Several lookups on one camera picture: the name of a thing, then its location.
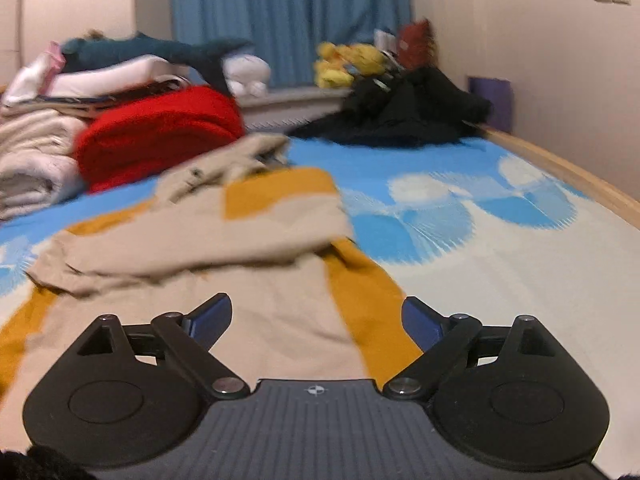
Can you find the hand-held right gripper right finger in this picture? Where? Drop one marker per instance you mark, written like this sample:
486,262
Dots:
419,322

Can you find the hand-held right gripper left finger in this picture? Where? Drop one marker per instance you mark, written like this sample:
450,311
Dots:
211,317

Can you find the beige and mustard sweater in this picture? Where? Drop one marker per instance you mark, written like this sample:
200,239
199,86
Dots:
270,240

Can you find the pile of black clothes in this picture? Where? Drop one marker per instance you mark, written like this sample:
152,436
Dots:
405,110

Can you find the pile of white folded clothes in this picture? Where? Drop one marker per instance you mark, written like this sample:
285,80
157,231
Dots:
35,145

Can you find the blue and white bedsheet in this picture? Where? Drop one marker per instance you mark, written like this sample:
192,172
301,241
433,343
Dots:
475,240

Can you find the red folded blanket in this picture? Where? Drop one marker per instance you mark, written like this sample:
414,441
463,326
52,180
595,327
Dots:
160,130

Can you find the black fuzzy sleeve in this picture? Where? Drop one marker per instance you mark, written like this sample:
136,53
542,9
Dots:
35,465

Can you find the purple box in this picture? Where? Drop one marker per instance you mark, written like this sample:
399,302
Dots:
492,102

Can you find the dark striped folded cloth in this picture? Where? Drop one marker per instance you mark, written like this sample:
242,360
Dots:
115,95

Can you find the white plush toy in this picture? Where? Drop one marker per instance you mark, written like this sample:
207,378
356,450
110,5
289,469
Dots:
247,75

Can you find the yellow plush toys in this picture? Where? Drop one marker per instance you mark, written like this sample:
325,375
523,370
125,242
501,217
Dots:
345,62

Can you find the dark red cushion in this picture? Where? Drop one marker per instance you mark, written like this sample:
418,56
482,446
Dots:
415,45

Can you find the teal shark plush toy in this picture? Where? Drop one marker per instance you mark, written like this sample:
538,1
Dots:
130,50

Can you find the blue curtain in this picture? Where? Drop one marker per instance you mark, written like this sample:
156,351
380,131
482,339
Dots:
290,15

